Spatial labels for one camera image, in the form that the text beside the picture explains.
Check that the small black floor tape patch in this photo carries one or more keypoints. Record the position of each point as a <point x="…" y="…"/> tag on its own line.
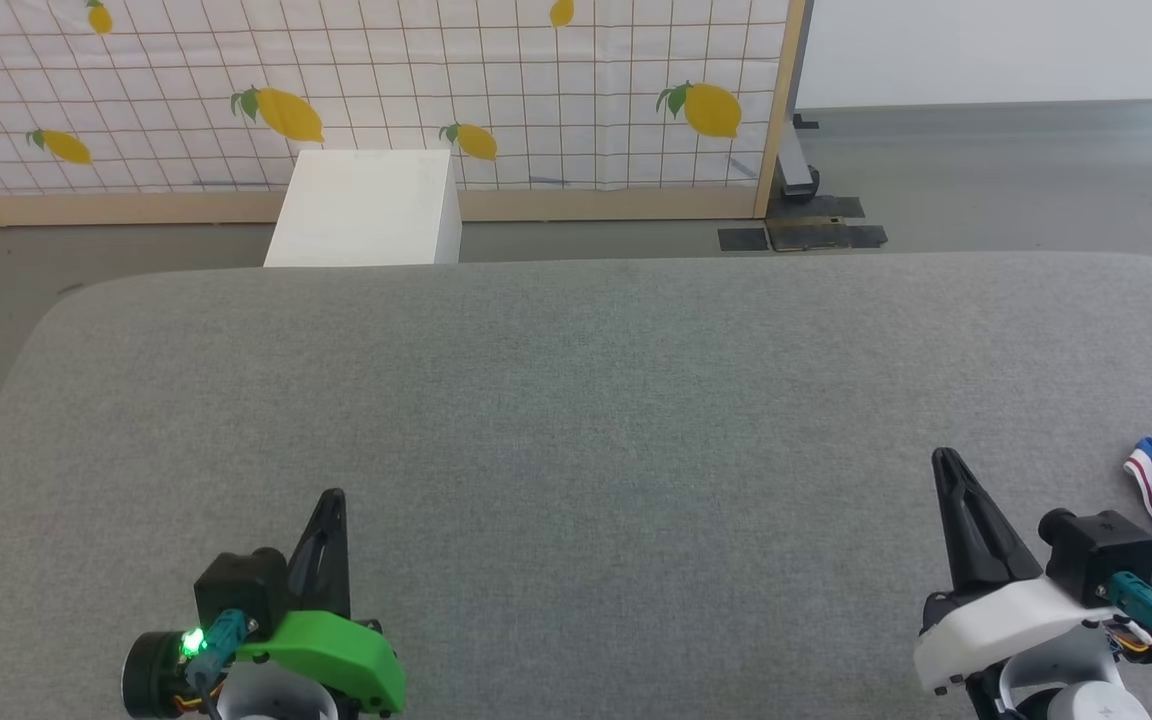
<point x="742" y="240"/>

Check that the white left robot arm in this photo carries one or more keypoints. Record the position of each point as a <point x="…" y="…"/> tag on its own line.
<point x="271" y="695"/>

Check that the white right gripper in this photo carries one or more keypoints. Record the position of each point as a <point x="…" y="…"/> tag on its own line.
<point x="1006" y="625"/>

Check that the grey metal partition foot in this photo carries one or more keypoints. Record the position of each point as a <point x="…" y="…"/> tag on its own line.
<point x="798" y="170"/>

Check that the lemon print partition wooden frame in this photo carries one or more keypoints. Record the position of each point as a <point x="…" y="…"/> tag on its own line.
<point x="366" y="70"/>

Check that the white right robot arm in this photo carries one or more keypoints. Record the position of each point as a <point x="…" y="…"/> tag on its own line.
<point x="1066" y="690"/>

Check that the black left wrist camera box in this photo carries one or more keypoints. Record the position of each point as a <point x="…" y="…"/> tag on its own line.
<point x="236" y="590"/>

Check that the large dark floor tape patch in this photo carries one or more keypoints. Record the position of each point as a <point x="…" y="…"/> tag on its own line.
<point x="821" y="228"/>

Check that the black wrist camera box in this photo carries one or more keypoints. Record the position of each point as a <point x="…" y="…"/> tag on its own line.
<point x="1101" y="550"/>
<point x="236" y="590"/>

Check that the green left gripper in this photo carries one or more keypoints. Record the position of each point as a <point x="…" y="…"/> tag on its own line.
<point x="336" y="655"/>

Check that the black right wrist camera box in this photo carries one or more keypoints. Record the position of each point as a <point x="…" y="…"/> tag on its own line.
<point x="1101" y="550"/>

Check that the white box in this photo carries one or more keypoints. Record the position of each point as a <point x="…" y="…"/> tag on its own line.
<point x="366" y="210"/>

